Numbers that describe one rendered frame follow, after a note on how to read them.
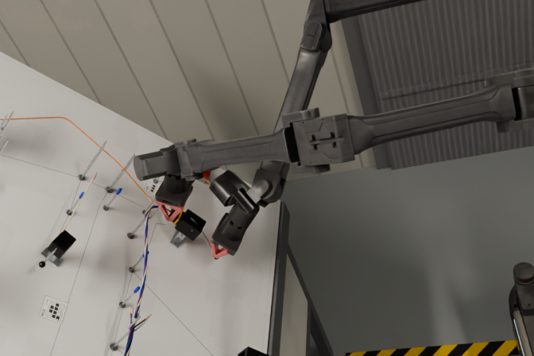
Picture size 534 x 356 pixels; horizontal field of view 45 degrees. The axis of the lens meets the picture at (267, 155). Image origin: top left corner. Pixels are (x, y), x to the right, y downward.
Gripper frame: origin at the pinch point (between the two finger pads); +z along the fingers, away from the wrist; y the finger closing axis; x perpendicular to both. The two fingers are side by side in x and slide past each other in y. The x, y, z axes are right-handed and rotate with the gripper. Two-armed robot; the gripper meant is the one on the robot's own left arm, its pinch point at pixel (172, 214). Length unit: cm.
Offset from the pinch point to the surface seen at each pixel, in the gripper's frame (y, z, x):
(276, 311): 0.7, 22.1, 31.1
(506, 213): -116, 58, 113
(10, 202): 17.7, -6.7, -31.3
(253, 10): -130, 6, -12
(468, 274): -85, 70, 101
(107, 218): 6.6, 1.3, -13.6
